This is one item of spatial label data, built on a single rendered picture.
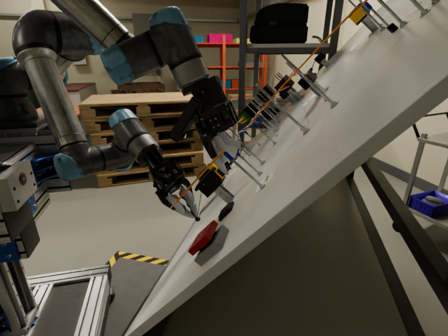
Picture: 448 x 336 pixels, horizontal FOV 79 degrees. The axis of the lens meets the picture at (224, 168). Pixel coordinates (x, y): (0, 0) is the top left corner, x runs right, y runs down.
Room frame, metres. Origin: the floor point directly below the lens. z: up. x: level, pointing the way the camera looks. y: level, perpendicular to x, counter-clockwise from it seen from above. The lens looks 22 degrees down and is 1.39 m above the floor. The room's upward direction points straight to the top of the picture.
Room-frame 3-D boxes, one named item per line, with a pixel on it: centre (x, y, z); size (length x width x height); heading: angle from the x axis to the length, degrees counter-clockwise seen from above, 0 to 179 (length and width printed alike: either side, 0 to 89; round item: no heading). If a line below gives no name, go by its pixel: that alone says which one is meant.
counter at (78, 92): (7.56, 3.98, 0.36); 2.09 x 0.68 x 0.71; 13
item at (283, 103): (1.75, -0.31, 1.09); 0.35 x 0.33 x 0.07; 166
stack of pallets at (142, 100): (3.45, 0.99, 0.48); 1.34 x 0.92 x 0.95; 108
